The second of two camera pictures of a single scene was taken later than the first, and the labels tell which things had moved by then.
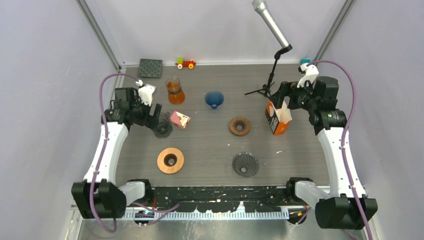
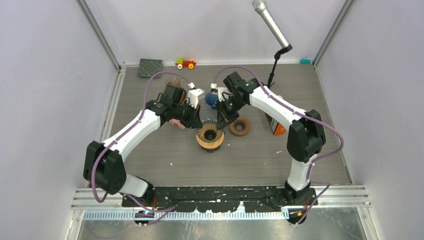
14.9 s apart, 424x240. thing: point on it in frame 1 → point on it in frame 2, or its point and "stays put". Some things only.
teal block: [305, 60] stays put
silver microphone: [261, 6] stays put
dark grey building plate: [150, 68] stays put
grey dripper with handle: [164, 127] → [211, 150]
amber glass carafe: [176, 95] stays put
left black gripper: [147, 121] → [194, 122]
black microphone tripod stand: [266, 89] stays put
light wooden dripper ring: [170, 160] → [212, 145]
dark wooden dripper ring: [239, 126] stays put
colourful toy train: [180, 63] stays put
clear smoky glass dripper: [245, 164] → [209, 133]
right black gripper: [278, 98] → [223, 117]
